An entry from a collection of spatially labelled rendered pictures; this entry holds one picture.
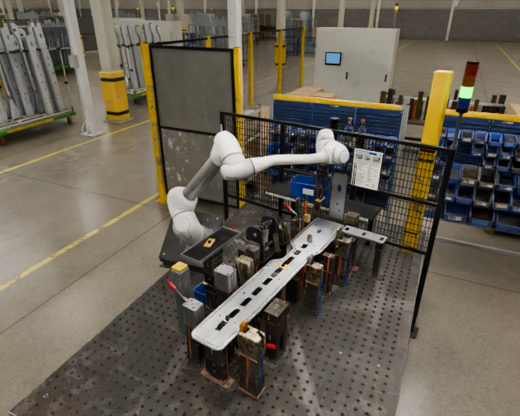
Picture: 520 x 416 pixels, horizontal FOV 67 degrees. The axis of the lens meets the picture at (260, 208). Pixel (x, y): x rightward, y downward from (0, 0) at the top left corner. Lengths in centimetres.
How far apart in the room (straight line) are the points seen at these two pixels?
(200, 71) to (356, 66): 488
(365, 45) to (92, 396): 787
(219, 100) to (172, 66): 67
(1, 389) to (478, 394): 327
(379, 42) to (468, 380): 676
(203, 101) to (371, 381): 343
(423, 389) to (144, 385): 191
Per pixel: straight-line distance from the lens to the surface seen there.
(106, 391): 221
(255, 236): 236
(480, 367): 350
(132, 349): 236
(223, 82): 444
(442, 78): 277
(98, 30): 973
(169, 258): 285
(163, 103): 498
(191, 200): 264
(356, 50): 883
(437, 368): 336
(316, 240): 259
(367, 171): 299
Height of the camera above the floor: 234
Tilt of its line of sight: 27 degrees down
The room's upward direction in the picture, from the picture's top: straight up
